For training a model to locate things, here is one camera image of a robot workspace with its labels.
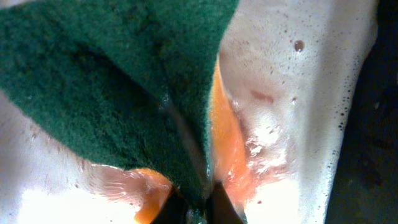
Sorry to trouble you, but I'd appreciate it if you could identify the small tray with soapy water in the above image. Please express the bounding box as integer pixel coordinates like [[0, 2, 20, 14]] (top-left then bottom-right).
[[1, 0, 378, 223]]

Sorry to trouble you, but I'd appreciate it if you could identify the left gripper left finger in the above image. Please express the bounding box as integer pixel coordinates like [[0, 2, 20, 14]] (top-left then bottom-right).
[[151, 187, 188, 224]]

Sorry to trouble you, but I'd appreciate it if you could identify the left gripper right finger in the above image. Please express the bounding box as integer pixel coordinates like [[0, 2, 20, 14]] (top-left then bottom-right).
[[206, 182, 244, 224]]

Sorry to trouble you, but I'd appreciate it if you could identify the green yellow scrub sponge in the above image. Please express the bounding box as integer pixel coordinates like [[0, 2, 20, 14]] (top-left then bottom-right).
[[1, 0, 238, 222]]

